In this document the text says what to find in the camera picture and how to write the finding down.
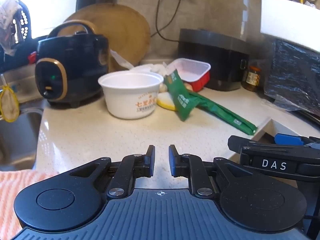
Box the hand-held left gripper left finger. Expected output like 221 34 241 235
69 145 156 199

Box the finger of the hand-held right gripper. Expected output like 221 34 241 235
274 133 320 147
227 135 312 155

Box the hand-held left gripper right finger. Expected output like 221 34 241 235
169 144 253 199

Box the long green snack packet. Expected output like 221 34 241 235
189 91 258 134

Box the yellow lid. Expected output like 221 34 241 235
157 92 178 111

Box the short green snack packet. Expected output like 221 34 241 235
164 69 200 122

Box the white paper bowl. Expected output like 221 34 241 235
98 71 164 120

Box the clear plastic bag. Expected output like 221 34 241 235
110 49 168 77

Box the foil-wrapped black box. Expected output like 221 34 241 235
264 39 320 117

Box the glass jar with orange lid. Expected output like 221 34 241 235
241 66 261 92

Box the red plastic food tray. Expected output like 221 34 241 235
165 58 211 92

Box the black countertop appliance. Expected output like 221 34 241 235
178 28 250 91

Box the white range hood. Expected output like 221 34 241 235
260 0 320 50

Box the black electric pressure cooker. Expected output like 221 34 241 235
34 21 110 109

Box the round wooden cutting board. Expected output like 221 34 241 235
64 3 151 73

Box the stainless steel sink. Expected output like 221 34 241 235
0 100 45 172

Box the orange striped cloth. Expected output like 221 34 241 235
0 169 56 240

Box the yellow-rimmed mesh scrubber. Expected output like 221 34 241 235
0 85 20 123

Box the black perforated rack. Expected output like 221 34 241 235
12 1 32 43

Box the hanging grey rag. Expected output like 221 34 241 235
0 0 23 55

